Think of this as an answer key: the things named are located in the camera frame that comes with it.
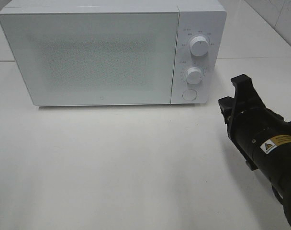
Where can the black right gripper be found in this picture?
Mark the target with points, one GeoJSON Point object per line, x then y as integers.
{"type": "Point", "coordinates": [250, 123]}

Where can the round white door button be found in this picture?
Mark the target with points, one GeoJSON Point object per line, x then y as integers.
{"type": "Point", "coordinates": [189, 95]}

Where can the white microwave door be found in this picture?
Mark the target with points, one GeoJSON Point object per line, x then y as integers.
{"type": "Point", "coordinates": [94, 59]}

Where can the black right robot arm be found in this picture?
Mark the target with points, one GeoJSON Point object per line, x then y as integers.
{"type": "Point", "coordinates": [276, 165]}

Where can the lower white dial knob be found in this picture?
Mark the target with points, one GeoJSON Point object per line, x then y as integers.
{"type": "Point", "coordinates": [194, 75]}

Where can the white dial knob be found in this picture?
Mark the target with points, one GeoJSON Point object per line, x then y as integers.
{"type": "Point", "coordinates": [194, 75]}
{"type": "Point", "coordinates": [199, 45]}

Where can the upper white dial knob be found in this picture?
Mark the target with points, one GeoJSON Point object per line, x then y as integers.
{"type": "Point", "coordinates": [199, 45]}

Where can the white microwave oven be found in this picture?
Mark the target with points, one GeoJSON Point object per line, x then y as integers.
{"type": "Point", "coordinates": [195, 17]}

